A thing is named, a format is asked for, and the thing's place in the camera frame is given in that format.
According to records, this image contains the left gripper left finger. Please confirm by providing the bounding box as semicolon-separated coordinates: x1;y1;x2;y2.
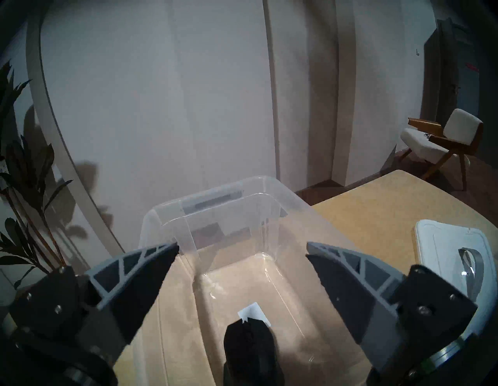
9;241;180;386

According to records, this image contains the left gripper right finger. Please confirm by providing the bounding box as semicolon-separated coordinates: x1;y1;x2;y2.
305;241;479;386

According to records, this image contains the white lid with grey handle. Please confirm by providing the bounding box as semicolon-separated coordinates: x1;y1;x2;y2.
413;220;498;339

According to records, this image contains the black computer mouse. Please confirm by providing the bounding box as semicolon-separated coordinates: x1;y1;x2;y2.
223;317;284;386

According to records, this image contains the clear plastic storage container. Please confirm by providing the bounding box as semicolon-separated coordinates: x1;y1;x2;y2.
132;175;374;386

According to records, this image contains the tall dark green plant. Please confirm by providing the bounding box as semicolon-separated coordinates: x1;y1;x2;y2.
0;60;74;290

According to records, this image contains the wooden armchair with white cushions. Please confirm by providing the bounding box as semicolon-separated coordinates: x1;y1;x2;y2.
399;108;485;191

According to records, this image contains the dark grey door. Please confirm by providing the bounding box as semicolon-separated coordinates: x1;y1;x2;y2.
422;18;498;164

